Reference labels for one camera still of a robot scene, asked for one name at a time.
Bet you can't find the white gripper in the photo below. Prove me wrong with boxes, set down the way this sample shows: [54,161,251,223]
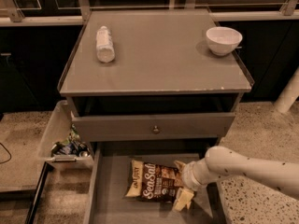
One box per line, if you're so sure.
[173,159,215,211]

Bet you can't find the brown chip bag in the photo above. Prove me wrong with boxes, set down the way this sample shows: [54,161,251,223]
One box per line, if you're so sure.
[125,160,187,204]

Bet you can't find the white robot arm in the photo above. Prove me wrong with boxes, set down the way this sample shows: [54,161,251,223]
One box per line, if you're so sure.
[173,146,299,211]

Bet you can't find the grey middle drawer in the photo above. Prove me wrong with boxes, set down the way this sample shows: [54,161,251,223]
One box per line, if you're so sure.
[83,140,228,224]

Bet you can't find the grey drawer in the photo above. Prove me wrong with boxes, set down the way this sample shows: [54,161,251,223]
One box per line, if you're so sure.
[83,140,228,224]
[70,93,239,142]

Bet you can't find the grey top drawer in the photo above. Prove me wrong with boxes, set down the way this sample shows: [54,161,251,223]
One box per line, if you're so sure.
[70,93,239,142]

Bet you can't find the grey drawer cabinet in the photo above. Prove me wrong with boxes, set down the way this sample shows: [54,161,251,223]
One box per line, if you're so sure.
[57,8,255,147]

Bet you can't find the snack packets in bin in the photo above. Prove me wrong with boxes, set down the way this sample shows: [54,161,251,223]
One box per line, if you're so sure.
[50,124,89,157]

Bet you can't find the clear plastic storage bin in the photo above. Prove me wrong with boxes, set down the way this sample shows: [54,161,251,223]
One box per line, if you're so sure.
[37,100,93,171]

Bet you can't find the white ceramic bowl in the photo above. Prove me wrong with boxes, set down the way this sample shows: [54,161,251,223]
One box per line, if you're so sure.
[206,26,243,56]

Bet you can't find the clear plastic water bottle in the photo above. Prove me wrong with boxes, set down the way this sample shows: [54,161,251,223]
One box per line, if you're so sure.
[96,26,115,63]

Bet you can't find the metal window railing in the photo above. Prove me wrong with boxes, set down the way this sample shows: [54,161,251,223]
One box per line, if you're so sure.
[1,0,299,27]

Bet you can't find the black metal floor frame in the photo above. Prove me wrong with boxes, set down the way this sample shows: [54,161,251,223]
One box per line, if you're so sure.
[0,162,53,224]

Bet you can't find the black floor cable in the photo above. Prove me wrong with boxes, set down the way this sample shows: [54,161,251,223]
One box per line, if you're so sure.
[0,142,13,165]

